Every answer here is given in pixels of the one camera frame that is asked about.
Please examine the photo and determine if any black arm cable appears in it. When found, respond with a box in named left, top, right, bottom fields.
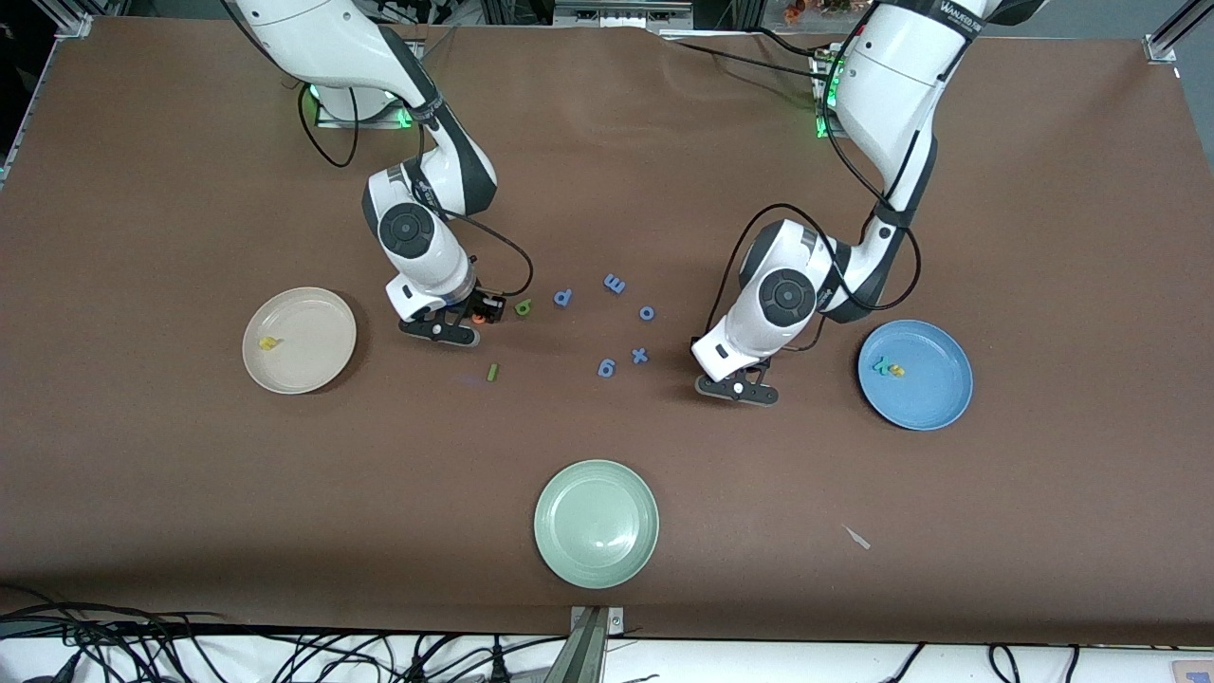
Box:
left=707, top=38, right=923, bottom=352
left=297, top=85, right=535, bottom=300

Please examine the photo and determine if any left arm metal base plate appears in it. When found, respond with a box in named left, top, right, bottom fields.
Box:
left=809, top=46, right=847, bottom=139

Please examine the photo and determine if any brown table mat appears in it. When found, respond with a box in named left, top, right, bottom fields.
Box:
left=0, top=14, right=1214, bottom=648

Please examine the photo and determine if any pale green round plate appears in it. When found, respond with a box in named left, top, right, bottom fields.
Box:
left=533, top=459, right=660, bottom=590

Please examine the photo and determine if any orange dried plant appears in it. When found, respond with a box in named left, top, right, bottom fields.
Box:
left=783, top=0, right=855, bottom=24

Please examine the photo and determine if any black cable on mat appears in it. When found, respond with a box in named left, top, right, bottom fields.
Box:
left=662, top=36, right=828, bottom=82

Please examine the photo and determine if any silver aluminium frame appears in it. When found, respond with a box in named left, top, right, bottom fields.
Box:
left=553, top=0, right=695, bottom=29

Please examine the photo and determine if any tangled black cable bundle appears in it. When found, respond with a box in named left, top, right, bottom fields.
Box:
left=0, top=586, right=537, bottom=683

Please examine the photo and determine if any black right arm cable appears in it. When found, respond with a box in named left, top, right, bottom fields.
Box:
left=297, top=85, right=535, bottom=300

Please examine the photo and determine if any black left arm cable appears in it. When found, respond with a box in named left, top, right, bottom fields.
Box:
left=707, top=38, right=923, bottom=352

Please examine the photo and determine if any blue round plate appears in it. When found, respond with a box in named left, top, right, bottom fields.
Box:
left=857, top=319, right=975, bottom=432

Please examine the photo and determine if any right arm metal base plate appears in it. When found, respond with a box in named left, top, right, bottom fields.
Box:
left=313, top=90, right=411, bottom=129

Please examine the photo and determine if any beige round plate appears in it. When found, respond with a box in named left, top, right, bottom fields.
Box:
left=242, top=286, right=359, bottom=396

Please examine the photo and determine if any aluminium camera post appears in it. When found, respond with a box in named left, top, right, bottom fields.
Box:
left=545, top=605, right=626, bottom=683

